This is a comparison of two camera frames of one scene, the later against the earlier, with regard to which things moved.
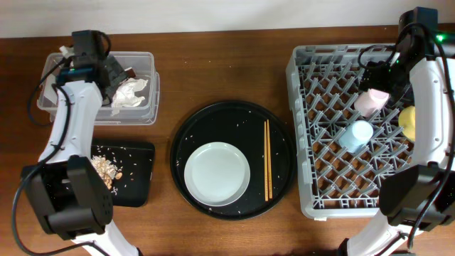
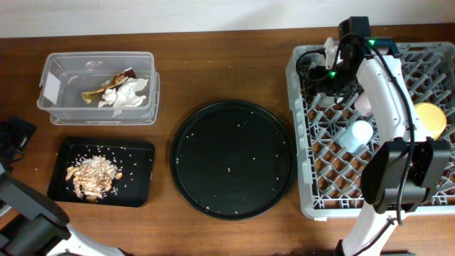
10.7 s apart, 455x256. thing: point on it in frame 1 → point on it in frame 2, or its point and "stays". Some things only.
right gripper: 374,78 → 318,84
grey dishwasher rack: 343,154 stays
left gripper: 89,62 → 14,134
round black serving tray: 240,124 stays
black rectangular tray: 135,161 stays
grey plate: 217,173 → 325,101
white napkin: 124,95 stays
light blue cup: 356,136 stays
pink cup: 370,102 stays
